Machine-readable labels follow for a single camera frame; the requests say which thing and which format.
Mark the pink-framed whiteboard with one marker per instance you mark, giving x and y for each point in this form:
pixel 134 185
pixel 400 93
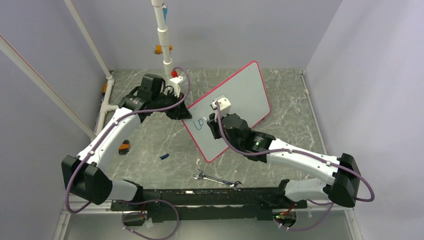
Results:
pixel 246 92

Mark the silver double open-end wrench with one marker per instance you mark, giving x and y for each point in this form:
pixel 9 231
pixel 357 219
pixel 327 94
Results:
pixel 200 175

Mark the black orange small block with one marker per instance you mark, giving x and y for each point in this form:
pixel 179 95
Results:
pixel 124 148

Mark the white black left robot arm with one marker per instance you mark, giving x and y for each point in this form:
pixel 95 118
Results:
pixel 84 174

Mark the orange pipe valve fitting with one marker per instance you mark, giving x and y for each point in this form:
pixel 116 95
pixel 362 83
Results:
pixel 158 50

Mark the white PVC pipe frame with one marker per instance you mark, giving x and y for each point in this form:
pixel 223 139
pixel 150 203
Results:
pixel 164 41

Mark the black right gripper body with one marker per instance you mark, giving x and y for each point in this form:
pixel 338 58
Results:
pixel 216 129

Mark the aluminium extrusion frame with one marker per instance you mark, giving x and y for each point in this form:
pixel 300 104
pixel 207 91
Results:
pixel 76 202

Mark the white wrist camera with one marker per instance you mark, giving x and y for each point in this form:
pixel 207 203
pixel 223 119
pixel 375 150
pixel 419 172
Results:
pixel 223 104
pixel 175 84

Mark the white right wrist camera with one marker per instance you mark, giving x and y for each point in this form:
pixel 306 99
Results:
pixel 223 104

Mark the diagonal white pipe red stripe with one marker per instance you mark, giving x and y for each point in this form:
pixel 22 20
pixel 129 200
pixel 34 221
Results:
pixel 36 78

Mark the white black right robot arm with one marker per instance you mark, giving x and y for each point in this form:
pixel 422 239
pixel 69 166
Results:
pixel 334 178

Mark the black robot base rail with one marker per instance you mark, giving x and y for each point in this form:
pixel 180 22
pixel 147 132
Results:
pixel 259 203

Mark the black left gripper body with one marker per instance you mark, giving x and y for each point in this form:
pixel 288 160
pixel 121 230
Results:
pixel 170 99

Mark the blue marker cap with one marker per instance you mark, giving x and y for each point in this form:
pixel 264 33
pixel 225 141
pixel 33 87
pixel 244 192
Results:
pixel 164 156

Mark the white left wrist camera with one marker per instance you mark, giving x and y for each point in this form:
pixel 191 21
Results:
pixel 175 84

